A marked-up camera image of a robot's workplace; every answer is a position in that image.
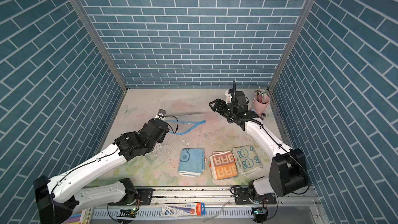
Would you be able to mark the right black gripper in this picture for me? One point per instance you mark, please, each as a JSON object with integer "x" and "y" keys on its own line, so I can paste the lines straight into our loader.
{"x": 219, "y": 102}

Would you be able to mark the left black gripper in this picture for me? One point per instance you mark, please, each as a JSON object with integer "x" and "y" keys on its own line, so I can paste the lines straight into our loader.
{"x": 162, "y": 136}

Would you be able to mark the clear vacuum bag blue zipper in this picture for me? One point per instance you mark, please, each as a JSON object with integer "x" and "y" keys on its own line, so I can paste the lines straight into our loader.
{"x": 184, "y": 115}

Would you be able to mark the light blue towel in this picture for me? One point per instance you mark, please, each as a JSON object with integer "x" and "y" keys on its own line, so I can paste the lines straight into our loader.
{"x": 192, "y": 162}

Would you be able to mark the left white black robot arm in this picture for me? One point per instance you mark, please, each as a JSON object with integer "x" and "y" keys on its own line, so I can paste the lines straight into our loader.
{"x": 60, "y": 197}

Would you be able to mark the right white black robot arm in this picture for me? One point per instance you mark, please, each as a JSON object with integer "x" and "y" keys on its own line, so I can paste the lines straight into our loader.
{"x": 288, "y": 171}

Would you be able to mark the pale green bunny towel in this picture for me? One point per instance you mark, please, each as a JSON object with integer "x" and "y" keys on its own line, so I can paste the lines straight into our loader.
{"x": 247, "y": 160}

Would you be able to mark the orange white folded towel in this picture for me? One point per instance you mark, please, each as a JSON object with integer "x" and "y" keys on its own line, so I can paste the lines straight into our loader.
{"x": 222, "y": 165}

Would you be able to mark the pink pen cup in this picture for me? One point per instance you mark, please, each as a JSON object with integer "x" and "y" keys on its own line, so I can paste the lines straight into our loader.
{"x": 261, "y": 102}

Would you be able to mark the red blue packaged item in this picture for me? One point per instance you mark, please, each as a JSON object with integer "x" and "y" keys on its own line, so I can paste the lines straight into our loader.
{"x": 188, "y": 209}

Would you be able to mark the colourful marker set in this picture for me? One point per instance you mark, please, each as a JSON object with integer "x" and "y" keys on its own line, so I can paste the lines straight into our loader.
{"x": 79, "y": 218}

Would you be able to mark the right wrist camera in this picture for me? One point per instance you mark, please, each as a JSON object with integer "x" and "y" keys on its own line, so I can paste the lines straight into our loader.
{"x": 231, "y": 96}

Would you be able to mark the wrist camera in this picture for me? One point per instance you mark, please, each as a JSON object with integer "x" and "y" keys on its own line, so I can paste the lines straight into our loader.
{"x": 161, "y": 114}
{"x": 231, "y": 96}

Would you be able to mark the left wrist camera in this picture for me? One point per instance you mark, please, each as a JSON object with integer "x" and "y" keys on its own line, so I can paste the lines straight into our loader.
{"x": 161, "y": 114}

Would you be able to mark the aluminium mounting rail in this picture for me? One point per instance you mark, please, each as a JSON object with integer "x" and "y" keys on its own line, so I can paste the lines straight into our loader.
{"x": 220, "y": 202}

